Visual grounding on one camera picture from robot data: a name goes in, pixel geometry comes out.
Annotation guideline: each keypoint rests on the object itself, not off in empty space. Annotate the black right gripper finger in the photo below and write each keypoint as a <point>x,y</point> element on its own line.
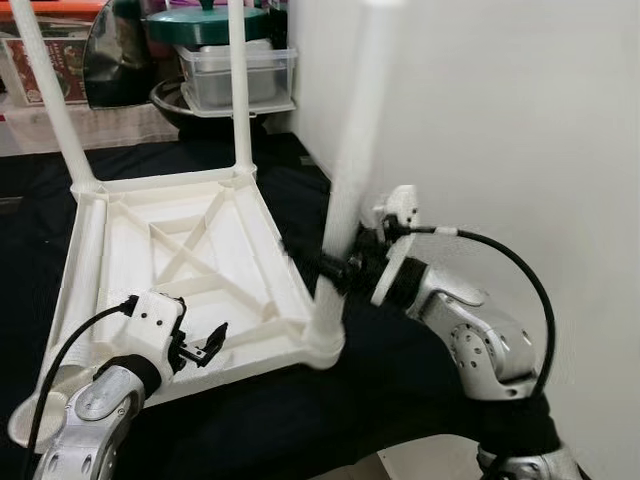
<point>315,265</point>

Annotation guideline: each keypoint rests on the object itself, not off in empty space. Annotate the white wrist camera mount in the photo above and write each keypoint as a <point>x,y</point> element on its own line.
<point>155,325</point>
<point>402,205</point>

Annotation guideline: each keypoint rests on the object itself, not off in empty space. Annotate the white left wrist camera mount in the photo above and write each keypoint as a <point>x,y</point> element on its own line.
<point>155,325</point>

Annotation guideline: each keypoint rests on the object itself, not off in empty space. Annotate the black tablecloth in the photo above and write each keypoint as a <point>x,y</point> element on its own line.
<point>330,410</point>

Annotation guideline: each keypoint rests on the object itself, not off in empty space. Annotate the white plastic children tabletop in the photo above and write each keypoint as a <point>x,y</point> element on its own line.
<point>200,260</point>

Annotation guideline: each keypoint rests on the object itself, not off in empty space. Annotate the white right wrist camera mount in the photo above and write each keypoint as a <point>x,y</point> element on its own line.
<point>402,205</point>

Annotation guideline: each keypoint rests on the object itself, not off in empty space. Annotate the clear plastic bin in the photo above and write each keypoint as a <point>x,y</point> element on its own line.
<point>270,80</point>

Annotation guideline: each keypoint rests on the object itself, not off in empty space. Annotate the beige cloth cover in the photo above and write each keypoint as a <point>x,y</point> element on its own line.
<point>110,128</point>

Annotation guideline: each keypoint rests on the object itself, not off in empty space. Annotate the white plastic table leg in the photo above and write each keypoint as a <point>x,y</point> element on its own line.
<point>78,280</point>
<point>241,90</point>
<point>360,120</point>
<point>50,95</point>

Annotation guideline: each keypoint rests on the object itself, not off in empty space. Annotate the dark green pot lid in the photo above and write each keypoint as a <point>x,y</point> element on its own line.
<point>190,25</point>

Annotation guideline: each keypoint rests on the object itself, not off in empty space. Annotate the black wok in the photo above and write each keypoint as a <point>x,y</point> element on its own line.
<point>165,108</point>

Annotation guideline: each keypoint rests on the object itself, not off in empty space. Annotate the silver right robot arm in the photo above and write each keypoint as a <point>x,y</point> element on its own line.
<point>480,340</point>

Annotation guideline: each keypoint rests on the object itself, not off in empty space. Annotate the storage box with orange lid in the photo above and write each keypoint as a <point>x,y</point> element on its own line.
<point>70,8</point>

